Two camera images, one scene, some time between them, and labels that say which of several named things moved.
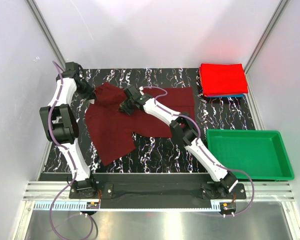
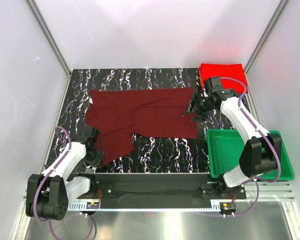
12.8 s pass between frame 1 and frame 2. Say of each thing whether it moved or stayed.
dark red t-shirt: stayed
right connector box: stayed
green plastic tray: stayed
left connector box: stayed
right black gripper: moved
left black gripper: moved
